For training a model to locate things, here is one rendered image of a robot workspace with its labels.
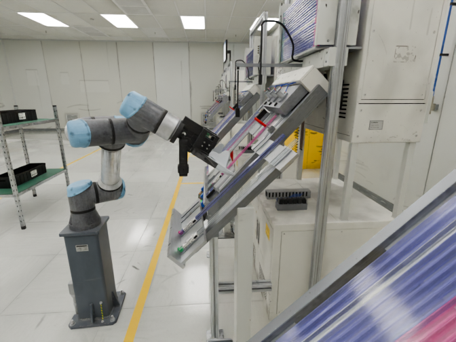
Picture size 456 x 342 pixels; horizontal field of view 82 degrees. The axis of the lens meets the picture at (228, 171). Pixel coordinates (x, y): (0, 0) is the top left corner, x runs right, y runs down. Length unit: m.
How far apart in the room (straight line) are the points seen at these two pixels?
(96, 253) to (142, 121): 0.96
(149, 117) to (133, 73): 9.52
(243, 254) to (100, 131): 0.64
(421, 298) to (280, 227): 0.95
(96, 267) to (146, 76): 8.94
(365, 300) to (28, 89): 11.52
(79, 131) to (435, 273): 0.77
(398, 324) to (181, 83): 9.77
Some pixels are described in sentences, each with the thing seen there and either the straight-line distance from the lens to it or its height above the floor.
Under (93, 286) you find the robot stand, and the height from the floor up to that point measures 0.22.
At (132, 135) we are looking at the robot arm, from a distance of 0.82.
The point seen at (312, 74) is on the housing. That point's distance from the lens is 1.20.
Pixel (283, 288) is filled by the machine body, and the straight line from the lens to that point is 1.49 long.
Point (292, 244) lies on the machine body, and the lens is 1.36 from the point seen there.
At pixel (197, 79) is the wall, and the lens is 9.93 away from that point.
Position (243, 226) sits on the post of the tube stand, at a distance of 0.97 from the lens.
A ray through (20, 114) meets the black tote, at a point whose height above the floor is 1.02.
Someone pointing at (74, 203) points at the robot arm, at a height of 0.69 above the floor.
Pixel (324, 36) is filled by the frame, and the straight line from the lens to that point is 1.19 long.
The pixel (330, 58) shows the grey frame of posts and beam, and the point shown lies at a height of 1.34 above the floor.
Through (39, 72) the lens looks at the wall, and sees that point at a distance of 11.42.
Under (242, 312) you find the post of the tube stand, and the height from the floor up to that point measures 0.37.
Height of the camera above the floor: 1.20
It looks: 16 degrees down
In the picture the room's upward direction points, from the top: straight up
